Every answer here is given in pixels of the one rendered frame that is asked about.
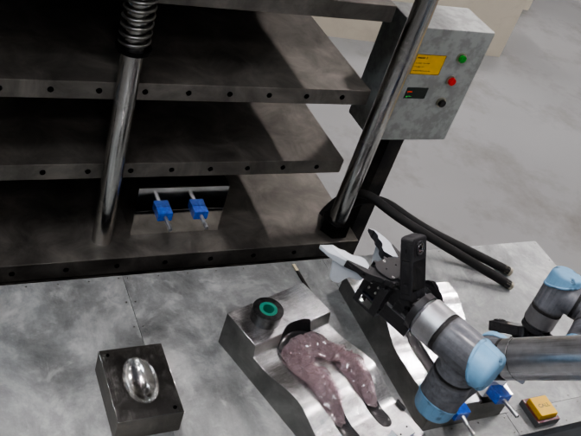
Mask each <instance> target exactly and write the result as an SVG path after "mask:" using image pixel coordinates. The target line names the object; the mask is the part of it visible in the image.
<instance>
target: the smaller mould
mask: <svg viewBox="0 0 581 436"><path fill-rule="evenodd" d="M95 372H96V376H97V379H98V383H99V388H100V392H101V395H102V399H103V402H104V406H105V411H106V415H107V419H108V422H109V426H110V428H111V432H112V436H148V435H153V434H158V433H166V432H172V431H176V430H179V428H180V425H181V422H182V417H183V415H184V410H183V407H182V403H181V400H180V397H179V394H178V392H177V389H176V385H175V382H174V379H173V377H172V374H171V372H170V369H169V365H168V362H167V359H166V356H165V354H164V351H163V346H162V345H161V344H160V343H156V344H149V345H142V346H135V347H128V348H122V349H109V350H101V351H99V353H98V358H97V362H96V367H95Z"/></svg>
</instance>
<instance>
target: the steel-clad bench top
mask: <svg viewBox="0 0 581 436"><path fill-rule="evenodd" d="M473 248H474V249H476V250H478V251H480V252H482V253H485V254H487V255H488V256H490V257H492V258H494V259H496V260H499V261H500V262H502V263H504V264H506V265H508V266H511V267H512V268H513V269H514V271H513V273H512V275H510V276H508V275H506V274H504V273H502V272H499V271H497V270H495V269H494V268H492V267H490V266H488V267H490V268H491V269H493V270H495V271H496V272H498V273H499V274H501V275H503V276H504V277H506V278H508V279H510V280H512V281H513V282H514V288H513V289H512V290H508V289H507V288H505V287H504V286H502V285H500V284H498V283H496V282H495V281H493V280H492V279H490V278H488V277H487V276H485V275H483V274H482V273H480V272H478V271H477V270H475V269H474V268H472V267H470V266H468V265H466V264H465V263H463V262H462V261H461V260H458V259H457V258H455V257H453V256H452V255H450V254H448V253H446V252H445V251H444V250H442V249H432V250H426V266H425V280H431V281H435V282H436V283H439V282H447V281H448V282H449V283H450V285H451V286H452V287H453V288H454V290H455V291H456V293H457V296H458V297H459V299H460V302H461V305H462V308H463V314H464V316H465V320H466V322H467V323H468V324H470V325H471V326H472V327H473V328H474V329H476V330H477V331H478V332H479V333H481V334H483V333H485V332H488V331H493V330H489V329H488V325H489V320H494V318H501V319H505V320H506V321H509V322H514V323H519V324H521V320H522V318H523V317H524V314H525V312H526V310H527V308H528V306H529V305H530V304H531V302H532V301H533V299H534V297H535V296H536V294H537V292H538V291H539V289H540V287H541V286H542V284H543V283H544V279H545V278H546V277H547V275H548V274H549V272H550V271H551V270H552V269H553V268H554V267H555V266H556V265H555V264H554V262H553V261H552V260H551V259H550V258H549V256H548V255H547V254H546V253H545V252H544V250H543V249H542V248H541V247H540V246H539V244H538V243H537V242H536V241H526V242H515V243H505V244H494V245H484V246H473ZM292 264H296V266H297V268H298V270H299V272H300V273H301V274H302V276H303V278H304V280H305V282H306V283H307V285H308V287H309V288H310V290H311V291H312V292H313V293H314V294H315V295H316V296H317V297H318V298H319V300H320V301H321V302H322V303H323V304H324V305H325V306H326V307H327V308H328V309H329V310H330V317H329V325H330V326H331V327H332V328H333V329H334V330H335V331H336V332H337V333H338V334H339V335H340V336H341V337H343V338H344V339H345V340H347V341H348V342H350V343H351V344H353V345H354V346H355V347H356V348H358V349H360V350H361V351H362V352H364V353H365V354H366V355H367V356H369V357H370V358H371V359H372V360H373V362H374V363H375V365H376V366H377V368H378V369H379V371H380V373H381V375H382V377H383V379H384V382H385V384H386V386H387V388H388V390H389V392H390V394H391V396H392V397H393V398H394V400H395V401H396V400H397V399H399V401H400V402H401V403H402V404H403V405H404V406H405V404H404V402H403V401H402V400H401V398H400V396H399V394H398V392H397V390H396V389H395V387H394V386H393V384H392V382H391V380H390V378H389V377H388V375H387V373H386V371H385V370H384V368H383V366H382V365H381V363H380V360H379V359H378V357H377V356H376V354H375V353H374V350H373V348H372V347H371V345H370V343H369V341H368V340H367V338H366V336H365V335H364V333H363V331H362V330H361V327H360V326H359V325H358V323H357V321H356V319H355V318H354V315H353V313H352V312H351V310H350V309H349V307H348V305H347V303H346V301H345V300H344V298H343V296H342V295H341V293H340V291H339V287H340V285H341V283H342V282H340V283H336V282H334V281H332V280H331V279H330V277H329V275H330V269H331V264H332V259H331V258H328V259H318V260H298V261H287V262H277V263H266V264H256V265H245V266H225V267H215V268H204V269H194V270H183V271H173V272H153V273H142V274H132V275H123V276H122V275H121V276H111V277H100V278H90V279H70V280H59V281H49V282H38V283H27V284H17V285H0V436H112V432H111V428H110V426H109V422H108V419H107V415H106V411H105V406H104V402H103V399H102V395H101V392H100V388H99V383H98V379H97V376H96V372H95V367H96V362H97V358H98V353H99V351H101V350H109V349H122V348H128V347H135V346H142V345H149V344H156V343H160V344H161V345H162V346H163V351H164V354H165V356H166V359H167V362H168V365H169V369H170V372H171V374H172V377H173V379H174V382H175V385H176V389H177V392H178V394H179V397H180V400H181V403H182V407H183V410H184V415H183V417H182V422H181V425H180V428H179V430H176V431H172V432H166V433H158V434H153V435H148V436H296V435H295V434H294V433H293V432H292V431H291V430H290V429H289V427H288V426H287V425H286V424H285V423H284V421H283V420H282V419H281V418H280V416H279V415H278V414H277V413H276V411H275V410H274V409H273V408H272V407H271V405H270V404H269V403H268V401H267V400H266V399H265V398H264V396H263V395H262V394H261V393H260V392H259V391H258V390H257V389H256V387H255V386H254V385H253V384H252V382H251V381H250V380H249V379H248V378H247V376H246V375H245V374H244V372H243V371H242V370H241V369H240V368H239V366H238V365H237V364H236V363H235V361H234V360H233V359H232V357H230V355H228V354H227V352H226V351H225V350H224V349H223V347H222V346H221V345H220V343H219V339H220V333H221V331H222V328H223V325H224V323H225V320H226V317H227V313H228V312H231V311H235V310H237V309H239V308H241V307H244V306H246V305H249V304H252V303H254V301H255V300H256V299H258V298H267V297H269V296H271V295H273V294H276V293H278V292H281V291H284V290H286V289H289V288H291V287H293V286H295V285H299V284H302V283H303V282H302V280H301V279H300V278H299V276H298V274H297V272H296V271H295V269H294V267H293V265H292ZM506 384H507V385H508V387H509V389H510V390H511V392H512V393H513V396H512V397H511V398H510V400H509V401H508V402H509V404H510V405H511V406H512V407H513V408H514V410H515V411H516V412H517V413H518V414H519V415H520V416H519V417H518V418H515V417H514V416H513V415H512V414H511V412H510V411H509V410H508V409H507V407H506V406H505V407H504V408H503V409H502V410H501V412H500V413H499V414H498V415H495V416H490V417H487V418H482V419H478V420H471V421H469V423H470V426H471V428H472V429H473V430H474V433H476V435H475V436H521V435H525V434H529V433H536V432H539V431H544V430H547V429H551V428H554V427H558V426H565V425H569V424H572V423H577V422H580V421H581V381H525V383H524V384H520V383H519V382H517V381H508V382H507V383H506ZM541 395H545V396H546V397H547V398H548V400H549V401H550V402H551V403H552V405H553V406H554V407H555V409H556V410H557V411H558V413H557V415H558V416H559V418H560V420H559V421H558V422H557V423H554V424H551V425H547V426H540V427H534V425H533V423H532V422H531V421H530V419H529V418H528V417H527V415H526V414H525V412H524V411H523V409H522V408H521V406H520V405H519V403H520V401H521V400H524V399H527V398H532V397H536V396H541Z"/></svg>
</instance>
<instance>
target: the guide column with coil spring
mask: <svg viewBox="0 0 581 436"><path fill-rule="evenodd" d="M128 7H129V8H131V9H134V10H152V8H153V5H151V6H140V5H135V4H133V3H129V2H128ZM126 15H127V16H128V17H131V18H134V19H139V20H143V19H149V18H151V14H149V15H137V14H133V13H131V12H129V11H127V12H126ZM125 24H126V25H128V26H130V27H133V28H138V29H142V28H147V27H149V26H150V23H134V22H129V21H127V20H125ZM148 32H149V31H146V32H134V31H130V30H128V29H124V33H126V34H127V35H131V36H145V35H148ZM122 41H123V42H126V43H129V44H132V45H143V44H145V43H146V42H147V40H142V41H135V40H131V39H127V38H125V37H123V40H122ZM143 61H144V58H142V59H135V58H131V57H127V56H125V55H122V54H120V56H119V63H118V73H117V79H116V85H115V90H114V96H113V102H112V112H111V117H110V124H109V129H108V135H107V140H106V146H105V156H104V162H103V168H102V174H101V179H100V185H99V195H98V201H97V207H96V213H95V218H94V224H93V235H92V241H93V243H94V244H96V245H98V246H102V247H103V246H107V245H109V244H110V243H111V242H112V233H113V228H114V223H115V218H116V213H117V208H118V199H119V194H120V189H121V183H122V179H123V174H124V168H125V159H126V154H127V150H128V144H129V140H130V135H131V126H132V120H133V115H134V111H135V105H136V100H137V91H138V86H139V81H140V76H141V71H142V66H143Z"/></svg>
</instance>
